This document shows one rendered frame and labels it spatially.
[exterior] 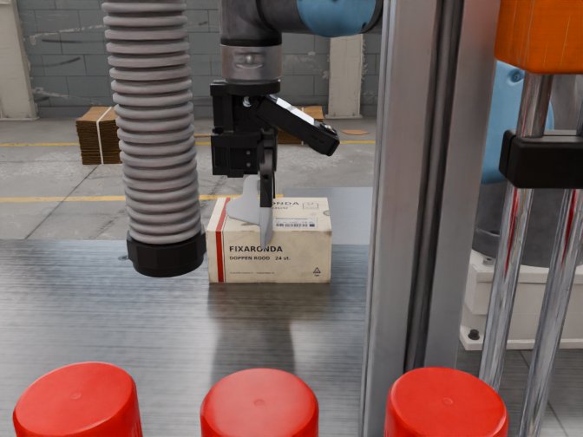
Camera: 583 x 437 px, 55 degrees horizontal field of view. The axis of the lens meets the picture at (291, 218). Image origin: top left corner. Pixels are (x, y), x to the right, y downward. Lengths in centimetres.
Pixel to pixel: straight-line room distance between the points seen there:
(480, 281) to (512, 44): 41
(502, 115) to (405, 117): 21
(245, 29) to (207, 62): 498
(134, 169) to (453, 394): 15
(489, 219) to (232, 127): 33
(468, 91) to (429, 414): 15
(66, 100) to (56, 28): 67
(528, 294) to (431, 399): 47
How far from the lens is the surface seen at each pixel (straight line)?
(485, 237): 63
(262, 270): 74
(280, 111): 70
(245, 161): 71
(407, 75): 25
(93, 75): 590
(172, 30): 22
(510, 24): 22
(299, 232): 71
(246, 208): 70
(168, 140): 23
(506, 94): 46
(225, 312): 69
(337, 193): 106
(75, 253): 88
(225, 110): 71
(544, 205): 63
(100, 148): 428
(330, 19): 59
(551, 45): 20
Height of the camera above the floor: 119
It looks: 22 degrees down
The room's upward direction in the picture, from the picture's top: straight up
